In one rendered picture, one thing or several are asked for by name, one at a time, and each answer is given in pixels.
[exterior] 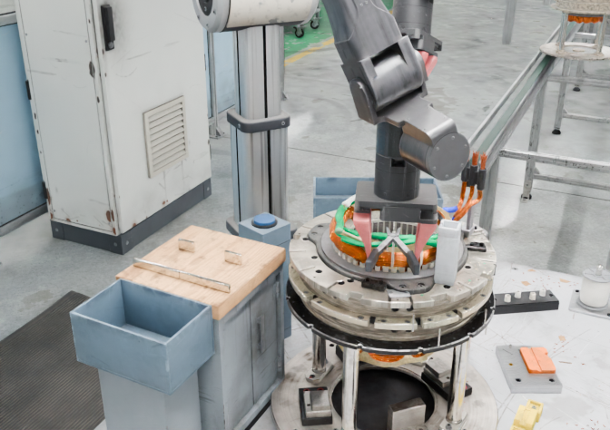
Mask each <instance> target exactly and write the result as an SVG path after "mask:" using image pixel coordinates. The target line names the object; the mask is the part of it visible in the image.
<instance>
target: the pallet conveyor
mask: <svg viewBox="0 0 610 430"><path fill-rule="evenodd" d="M582 23H583V22H582ZM582 23H581V24H578V23H577V22H575V21H574V22H570V23H569V24H568V26H567V30H566V42H572V43H573V42H574V41H575V38H582V40H581V43H586V44H587V40H588V39H592V41H591V44H595V34H596V28H597V23H596V24H594V29H593V33H592V34H590V33H589V28H590V23H588V24H585V23H584V28H583V33H578V32H577V31H578V30H579V28H580V27H581V25H582ZM541 54H542V52H541V51H540V50H539V51H538V53H537V54H536V55H535V57H534V58H533V59H532V60H531V62H530V63H529V64H528V66H527V67H526V68H525V70H524V71H523V72H522V73H521V74H520V75H519V76H518V77H517V79H516V80H515V82H514V83H513V84H512V85H511V87H510V88H509V89H508V90H507V92H506V93H505V95H504V96H503V97H502V98H501V100H500V101H499V102H498V103H497V105H496V106H495V107H494V109H493V110H492V111H491V113H490V114H489V115H488V116H487V118H486V119H485V120H484V121H483V122H482V123H481V125H480V126H479V127H478V128H477V130H476V131H475V132H474V134H473V135H472V136H471V137H470V139H469V140H468V143H469V147H470V148H471V147H472V146H473V144H474V143H475V142H476V140H477V139H478V137H479V136H480V135H481V133H482V132H483V131H484V130H485V129H486V127H487V126H488V125H489V123H490V122H491V121H492V119H493V118H494V117H495V116H496V114H497V113H498V111H499V110H500V109H501V107H502V106H503V105H504V103H505V102H506V101H507V99H508V98H509V96H510V95H511V94H512V92H513V91H514V90H515V89H516V88H517V87H518V85H519V84H520V83H521V81H522V80H523V79H524V77H525V76H526V74H527V73H528V72H529V70H530V69H531V68H532V66H533V65H534V64H535V62H536V61H537V59H538V58H539V57H540V56H541ZM559 60H560V58H559V57H554V56H551V55H548V54H546V56H545V57H544V58H543V60H542V61H541V63H540V64H539V65H538V67H537V68H536V69H535V70H534V72H533V73H532V74H531V76H530V77H529V78H528V80H527V81H526V83H525V84H524V86H523V87H522V88H521V90H520V91H519V92H518V94H517V95H516V97H515V98H514V100H513V101H512V102H511V104H509V105H508V107H507V109H506V110H505V111H504V113H503V114H502V115H501V117H500V118H499V119H498V121H497V123H496V124H495V125H494V127H493V128H492V129H491V131H490V132H489V133H488V135H487V137H486V138H485V139H484V141H482V142H481V144H480V145H479V147H478V148H477V150H476V151H477V154H478V152H479V155H478V159H477V165H478V166H479V168H481V160H480V154H481V155H482V156H483V153H484V154H485V153H486V155H487V160H486V167H485V168H486V169H487V174H486V182H485V189H484V190H483V198H482V201H481V209H480V217H479V225H478V226H479V228H481V229H484V230H486V231H487V233H488V235H489V242H490V236H491V229H492V220H493V213H494V206H495V197H496V190H497V175H498V168H499V161H500V157H505V158H511V159H517V160H523V161H526V171H525V178H524V185H523V193H522V194H521V198H522V200H521V201H520V202H523V203H527V202H528V200H530V199H532V195H531V194H530V192H531V190H532V186H533V179H536V180H541V181H552V182H558V183H564V184H569V185H575V186H581V187H587V188H592V189H599V190H604V191H610V184H607V183H602V182H595V181H585V180H579V179H573V178H567V177H561V176H555V175H549V174H544V173H540V171H539V169H538V168H537V167H536V162H541V163H547V164H553V165H559V166H565V167H571V168H578V169H583V170H590V171H601V172H607V173H610V163H609V162H602V161H590V160H584V159H577V158H571V157H566V156H559V155H553V154H546V153H540V152H537V148H538V142H539V135H540V129H541V122H542V116H543V110H544V103H545V97H546V85H547V81H549V82H557V83H560V87H559V93H558V99H557V106H556V117H555V123H554V128H555V129H554V130H553V131H552V133H553V134H561V132H560V128H561V123H562V118H569V119H577V120H584V121H591V122H605V123H610V118H605V117H597V116H589V115H582V114H574V113H568V111H567V110H566V108H564V106H565V100H566V89H567V84H568V83H572V84H574V85H575V88H573V91H576V92H580V88H579V87H580V84H582V85H590V86H598V87H607V88H610V81H606V80H610V75H603V74H595V73H586V71H585V69H583V68H584V61H585V60H578V64H577V69H576V77H570V76H569V71H570V65H571V59H565V58H564V62H563V69H562V74H561V75H552V74H551V73H552V71H553V70H554V68H555V66H556V64H557V63H558V61H559ZM582 77H588V78H597V79H606V80H596V79H587V78H582ZM534 99H535V105H534V111H533V118H532V125H531V132H530V138H529V145H528V151H522V150H516V149H509V148H504V146H505V145H506V143H507V141H508V139H509V138H510V136H511V135H512V133H513V131H514V130H515V128H516V127H517V126H518V124H519V123H520V121H521V119H522V118H523V116H524V115H525V113H526V111H527V109H528V108H529V106H530V105H531V103H532V102H533V101H534ZM476 151H475V155H476Z"/></svg>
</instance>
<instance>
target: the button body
mask: <svg viewBox="0 0 610 430"><path fill-rule="evenodd" d="M273 216H274V215H273ZM254 217H255V216H254ZM254 217H252V218H249V219H247V220H244V221H242V222H239V223H238V224H239V237H241V238H245V239H251V240H255V241H258V242H262V243H266V244H270V245H273V246H277V247H281V248H285V249H286V260H285V261H284V262H283V301H284V339H285V338H287V337H290V336H291V311H290V309H289V307H288V304H287V300H286V284H287V280H288V278H289V264H290V223H289V222H287V221H286V220H282V219H280V218H278V217H276V216H274V217H275V218H276V219H277V220H278V224H277V225H276V226H275V227H273V228H269V229H258V228H255V227H253V226H252V225H251V220H252V219H253V218H254Z"/></svg>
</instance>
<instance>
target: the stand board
mask: <svg viewBox="0 0 610 430"><path fill-rule="evenodd" d="M179 238H181V239H187V240H191V241H194V244H195V252H194V253H192V252H189V251H185V250H182V249H179V243H178V239H179ZM225 250H229V251H233V252H237V253H240V254H241V258H242V265H236V264H233V263H230V262H226V261H225V258H224V251H225ZM142 259H143V260H147V261H150V262H153V263H156V264H160V265H164V266H166V267H170V268H173V269H178V270H182V271H185V272H189V273H192V274H195V275H198V276H202V277H205V278H208V279H214V280H218V281H220V282H224V283H227V284H231V293H230V294H228V293H225V292H221V291H219V290H215V289H212V288H206V287H204V286H200V285H197V284H193V283H191V282H187V281H184V280H180V279H176V278H172V277H169V276H165V275H163V274H159V273H156V272H152V271H150V270H146V269H141V268H137V267H135V266H134V265H133V264H132V265H131V266H130V267H129V268H127V269H125V270H124V271H122V272H121V273H119V274H118V275H116V276H115V278H116V280H117V279H119V278H122V279H127V280H130V281H133V282H136V283H140V284H143V285H145V286H149V287H152V288H157V289H160V290H163V291H167V292H170V293H173V294H175V295H179V296H182V297H185V298H190V299H193V300H197V301H200V302H202V303H206V304H209V305H212V318H214V319H217V320H220V319H221V318H223V317H224V316H225V315H226V314H227V313H228V312H229V311H230V310H231V309H233V308H234V307H235V306H236V305H237V304H238V303H239V302H240V301H242V300H243V299H244V298H245V297H246V296H247V295H248V294H249V293H251V292H252V291H253V290H254V289H255V288H256V287H257V286H258V285H260V284H261V283H262V281H263V280H264V279H266V278H267V277H268V276H269V275H270V274H271V273H272V272H273V271H274V270H275V269H277V268H278V267H279V266H280V265H281V264H282V263H283V262H284V261H285V260H286V249H285V248H281V247H277V246H273V245H270V244H266V243H262V242H258V241H255V240H251V239H245V238H241V237H237V236H233V235H230V234H225V233H221V232H218V231H214V230H207V229H204V228H200V227H196V226H193V225H191V226H190V227H189V228H187V229H186V230H184V231H182V232H181V233H179V234H178V235H176V236H175V237H173V238H172V239H170V240H168V241H167V242H165V243H164V244H162V245H161V246H160V247H159V248H157V249H155V250H154V251H152V252H151V253H149V254H148V255H146V256H145V257H143V258H142Z"/></svg>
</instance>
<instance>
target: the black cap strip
mask: <svg viewBox="0 0 610 430"><path fill-rule="evenodd" d="M531 292H535V293H536V300H531V299H529V297H530V293H531ZM539 293H540V290H535V291H523V292H521V298H515V294H516V292H511V293H498V294H494V295H495V300H496V305H495V311H494V315H503V314H515V313H527V312H537V311H549V310H558V308H559V300H558V298H557V297H556V296H555V295H554V294H553V292H552V291H551V290H550V289H548V290H546V295H545V296H544V297H543V296H540V295H539ZM506 294H509V295H510V296H511V298H510V302H505V295H506Z"/></svg>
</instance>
